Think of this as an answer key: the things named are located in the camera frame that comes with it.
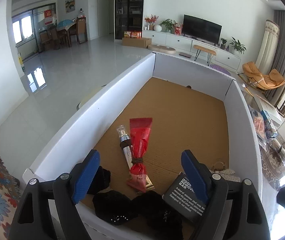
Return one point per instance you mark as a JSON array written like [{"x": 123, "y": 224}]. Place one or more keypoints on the yellow carton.
[{"x": 127, "y": 34}]

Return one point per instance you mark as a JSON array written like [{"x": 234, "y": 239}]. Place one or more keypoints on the orange lounge chair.
[{"x": 262, "y": 76}]

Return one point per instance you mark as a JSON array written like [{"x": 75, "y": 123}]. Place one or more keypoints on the brown cardboard box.
[{"x": 136, "y": 42}]

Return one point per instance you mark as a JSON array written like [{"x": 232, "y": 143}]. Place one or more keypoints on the black scrunchie with rhinestone bow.
[{"x": 112, "y": 205}]

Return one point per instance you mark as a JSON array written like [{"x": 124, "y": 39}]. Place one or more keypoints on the grey curtain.
[{"x": 282, "y": 37}]

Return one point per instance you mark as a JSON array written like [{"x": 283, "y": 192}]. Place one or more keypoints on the flat white box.
[{"x": 272, "y": 106}]

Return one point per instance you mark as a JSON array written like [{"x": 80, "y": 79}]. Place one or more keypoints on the framed wall painting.
[{"x": 70, "y": 2}]

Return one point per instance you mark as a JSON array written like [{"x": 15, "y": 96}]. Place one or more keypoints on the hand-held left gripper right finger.
[{"x": 193, "y": 175}]

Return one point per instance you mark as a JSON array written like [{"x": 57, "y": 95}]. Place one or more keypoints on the large green potted plant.
[{"x": 237, "y": 45}]

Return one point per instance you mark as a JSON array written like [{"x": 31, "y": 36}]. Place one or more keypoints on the black printed carton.
[{"x": 186, "y": 192}]

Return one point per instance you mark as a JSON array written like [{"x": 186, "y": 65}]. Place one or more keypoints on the black television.
[{"x": 201, "y": 28}]

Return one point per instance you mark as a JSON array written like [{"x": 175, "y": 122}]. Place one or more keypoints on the rhinestone star hair clip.
[{"x": 228, "y": 173}]

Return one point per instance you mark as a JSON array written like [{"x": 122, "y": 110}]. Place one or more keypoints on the clear bag with orange cloth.
[{"x": 257, "y": 122}]

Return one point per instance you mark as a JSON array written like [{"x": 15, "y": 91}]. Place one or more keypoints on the red flower arrangement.
[{"x": 151, "y": 21}]

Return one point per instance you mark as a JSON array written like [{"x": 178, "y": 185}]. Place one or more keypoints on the red packet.
[{"x": 137, "y": 177}]

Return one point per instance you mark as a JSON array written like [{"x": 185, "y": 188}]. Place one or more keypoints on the covered standing air conditioner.
[{"x": 267, "y": 42}]

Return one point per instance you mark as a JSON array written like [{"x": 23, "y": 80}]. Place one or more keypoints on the small green potted plant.
[{"x": 223, "y": 43}]

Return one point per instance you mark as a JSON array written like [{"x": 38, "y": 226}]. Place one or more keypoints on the small blue box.
[{"x": 265, "y": 115}]

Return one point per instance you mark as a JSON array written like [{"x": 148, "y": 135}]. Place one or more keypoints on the black scrunchie with white beads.
[{"x": 157, "y": 210}]

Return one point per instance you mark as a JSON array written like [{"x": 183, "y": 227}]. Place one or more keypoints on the white cardboard box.
[{"x": 190, "y": 110}]

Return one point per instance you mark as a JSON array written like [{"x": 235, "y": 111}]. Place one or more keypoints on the white television cabinet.
[{"x": 172, "y": 40}]

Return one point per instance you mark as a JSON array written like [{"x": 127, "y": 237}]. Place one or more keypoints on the bushy green potted plant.
[{"x": 168, "y": 25}]

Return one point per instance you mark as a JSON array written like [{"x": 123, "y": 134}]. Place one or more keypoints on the red door poster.
[{"x": 48, "y": 17}]

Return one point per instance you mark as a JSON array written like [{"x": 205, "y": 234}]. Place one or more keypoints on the red gift bag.
[{"x": 178, "y": 28}]

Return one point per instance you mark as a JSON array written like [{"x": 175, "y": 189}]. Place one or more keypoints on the gold cosmetic tube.
[{"x": 126, "y": 152}]

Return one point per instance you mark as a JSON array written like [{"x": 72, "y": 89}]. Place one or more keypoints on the round white vase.
[{"x": 157, "y": 27}]

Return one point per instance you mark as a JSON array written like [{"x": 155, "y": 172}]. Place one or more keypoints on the dining table with cloth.
[{"x": 66, "y": 26}]

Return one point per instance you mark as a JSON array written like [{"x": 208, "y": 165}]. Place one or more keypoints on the dark glass display cabinet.
[{"x": 130, "y": 7}]

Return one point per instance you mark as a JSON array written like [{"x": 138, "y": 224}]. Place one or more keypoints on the red cosmetic tube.
[{"x": 140, "y": 135}]

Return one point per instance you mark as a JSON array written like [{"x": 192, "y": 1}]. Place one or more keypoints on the red carton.
[{"x": 137, "y": 34}]

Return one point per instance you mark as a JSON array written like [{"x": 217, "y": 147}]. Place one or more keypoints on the plain black scrunchie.
[{"x": 101, "y": 180}]

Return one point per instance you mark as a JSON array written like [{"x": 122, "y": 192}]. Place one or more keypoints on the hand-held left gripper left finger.
[{"x": 87, "y": 175}]

